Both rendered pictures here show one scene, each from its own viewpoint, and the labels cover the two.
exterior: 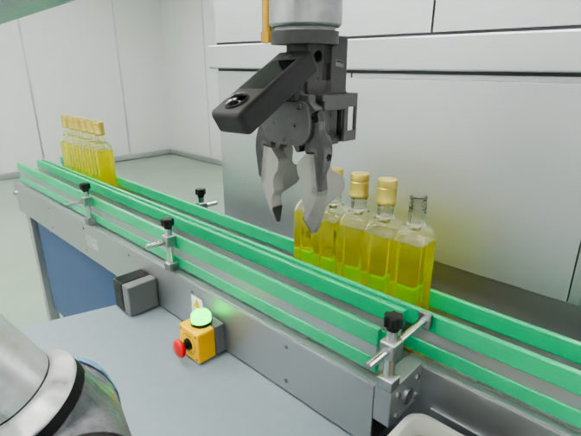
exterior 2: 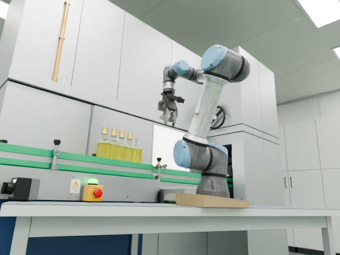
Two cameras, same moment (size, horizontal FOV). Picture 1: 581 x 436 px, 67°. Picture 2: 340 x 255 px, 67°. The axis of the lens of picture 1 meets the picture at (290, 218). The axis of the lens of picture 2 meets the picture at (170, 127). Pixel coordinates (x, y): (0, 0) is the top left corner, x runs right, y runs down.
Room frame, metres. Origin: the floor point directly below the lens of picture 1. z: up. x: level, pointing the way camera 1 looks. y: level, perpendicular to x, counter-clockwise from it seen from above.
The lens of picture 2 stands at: (0.43, 1.38, 0.78)
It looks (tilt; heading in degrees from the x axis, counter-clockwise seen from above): 15 degrees up; 272
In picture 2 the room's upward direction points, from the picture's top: 2 degrees clockwise
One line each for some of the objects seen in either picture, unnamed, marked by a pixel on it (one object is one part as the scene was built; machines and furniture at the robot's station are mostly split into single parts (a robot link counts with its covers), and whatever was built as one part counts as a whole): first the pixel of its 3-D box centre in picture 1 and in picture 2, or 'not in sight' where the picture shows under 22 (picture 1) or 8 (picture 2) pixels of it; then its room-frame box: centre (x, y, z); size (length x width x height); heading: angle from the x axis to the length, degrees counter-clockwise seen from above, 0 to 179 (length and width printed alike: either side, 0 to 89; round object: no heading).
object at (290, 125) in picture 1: (309, 91); (167, 101); (0.50, -0.02, 1.32); 0.09 x 0.08 x 0.12; 136
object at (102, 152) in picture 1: (104, 162); not in sight; (1.53, 0.66, 1.02); 0.06 x 0.06 x 0.28; 46
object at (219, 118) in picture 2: not in sight; (216, 118); (0.11, -0.85, 1.49); 0.21 x 0.05 x 0.21; 136
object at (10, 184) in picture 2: not in sight; (6, 187); (1.05, 0.44, 0.79); 0.04 x 0.03 x 0.04; 136
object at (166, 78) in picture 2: not in sight; (169, 75); (0.50, -0.01, 1.48); 0.09 x 0.08 x 0.11; 122
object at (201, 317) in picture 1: (201, 317); (93, 181); (0.82, 0.19, 0.84); 0.04 x 0.04 x 0.03
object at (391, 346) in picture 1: (399, 344); (156, 168); (0.57, -0.16, 0.95); 0.17 x 0.03 x 0.12; 136
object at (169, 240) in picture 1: (161, 247); (57, 154); (0.95, 0.30, 0.94); 0.07 x 0.04 x 0.13; 136
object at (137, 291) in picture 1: (136, 292); (24, 189); (1.01, 0.40, 0.79); 0.08 x 0.08 x 0.08; 46
